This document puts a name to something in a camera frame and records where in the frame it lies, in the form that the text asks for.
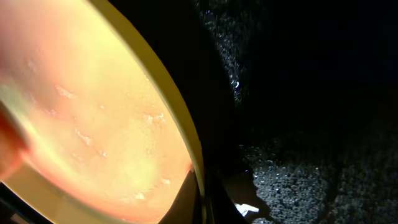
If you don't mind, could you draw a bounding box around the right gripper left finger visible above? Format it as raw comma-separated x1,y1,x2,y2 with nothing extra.
159,171,202,224

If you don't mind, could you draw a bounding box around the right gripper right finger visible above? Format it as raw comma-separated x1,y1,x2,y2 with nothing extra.
205,175,247,224

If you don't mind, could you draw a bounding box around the yellow plate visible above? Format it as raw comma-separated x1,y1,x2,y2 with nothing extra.
1,0,207,223

